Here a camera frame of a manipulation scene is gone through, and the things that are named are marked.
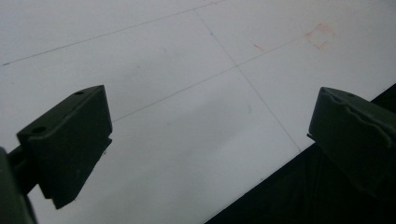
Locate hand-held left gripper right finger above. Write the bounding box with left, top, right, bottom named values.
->
left=306, top=86, right=396, bottom=200

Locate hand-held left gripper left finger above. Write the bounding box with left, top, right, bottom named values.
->
left=7, top=84, right=113, bottom=210

